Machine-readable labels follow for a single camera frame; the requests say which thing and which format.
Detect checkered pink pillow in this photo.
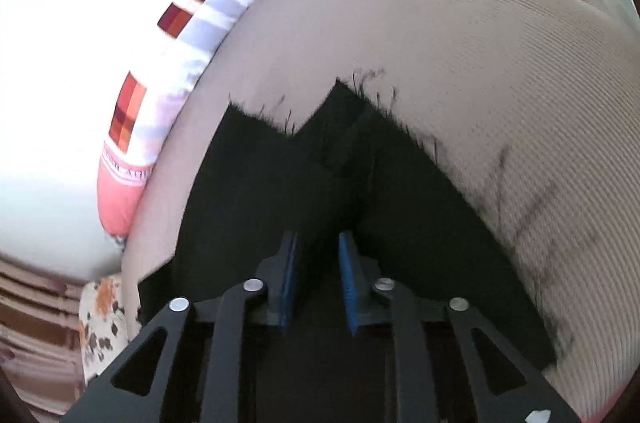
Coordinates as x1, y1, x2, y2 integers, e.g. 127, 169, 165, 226
97, 0, 322, 250

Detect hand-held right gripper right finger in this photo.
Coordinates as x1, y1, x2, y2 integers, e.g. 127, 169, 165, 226
337, 230, 582, 423

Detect floral white pillow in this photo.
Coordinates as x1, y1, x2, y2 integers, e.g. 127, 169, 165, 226
79, 275, 129, 385

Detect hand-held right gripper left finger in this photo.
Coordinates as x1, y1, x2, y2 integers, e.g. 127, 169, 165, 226
64, 230, 301, 423

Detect brown striped curtain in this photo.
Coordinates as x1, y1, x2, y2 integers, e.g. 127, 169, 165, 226
0, 255, 101, 419

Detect beige woven bed mat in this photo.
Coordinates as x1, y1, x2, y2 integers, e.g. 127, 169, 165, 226
120, 0, 640, 423

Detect black pants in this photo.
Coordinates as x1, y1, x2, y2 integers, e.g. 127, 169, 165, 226
135, 75, 558, 423

